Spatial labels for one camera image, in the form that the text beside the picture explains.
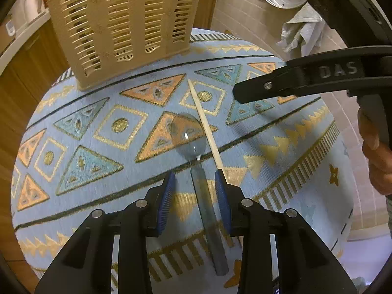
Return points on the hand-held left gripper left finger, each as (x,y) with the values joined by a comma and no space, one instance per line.
(167,202)

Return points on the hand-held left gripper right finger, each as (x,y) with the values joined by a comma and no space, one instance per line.
(222,202)

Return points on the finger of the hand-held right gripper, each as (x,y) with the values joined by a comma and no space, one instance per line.
(275,85)

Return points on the wooden chopstick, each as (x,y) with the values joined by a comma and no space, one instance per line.
(203,119)

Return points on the beige plastic utensil basket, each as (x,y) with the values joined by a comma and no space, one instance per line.
(122,21)

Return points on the person's right hand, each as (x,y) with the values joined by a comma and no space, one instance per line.
(376,162)

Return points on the grey towel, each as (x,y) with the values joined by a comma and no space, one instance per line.
(301,30)

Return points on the blue patterned tablecloth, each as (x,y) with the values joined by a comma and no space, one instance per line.
(92,134)

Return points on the white electric kettle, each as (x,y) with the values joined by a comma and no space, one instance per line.
(32,4)

